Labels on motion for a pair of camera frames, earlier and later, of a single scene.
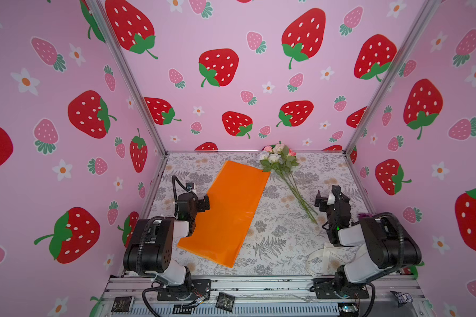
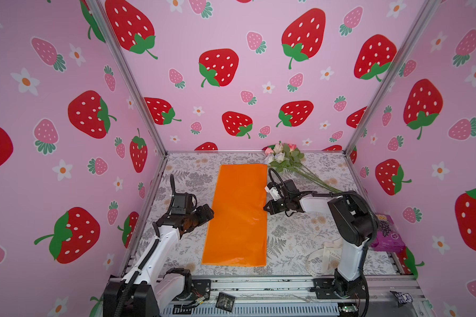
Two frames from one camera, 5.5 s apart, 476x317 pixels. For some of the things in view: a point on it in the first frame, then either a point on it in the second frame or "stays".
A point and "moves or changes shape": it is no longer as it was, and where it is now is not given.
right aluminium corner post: x=430 y=8 stays
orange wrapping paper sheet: x=219 y=232 moves or changes shape
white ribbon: x=324 y=261 stays
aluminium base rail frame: x=389 y=296 stays
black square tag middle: x=225 y=302 stays
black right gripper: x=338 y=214 → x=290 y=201
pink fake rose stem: x=278 y=158 moves or changes shape
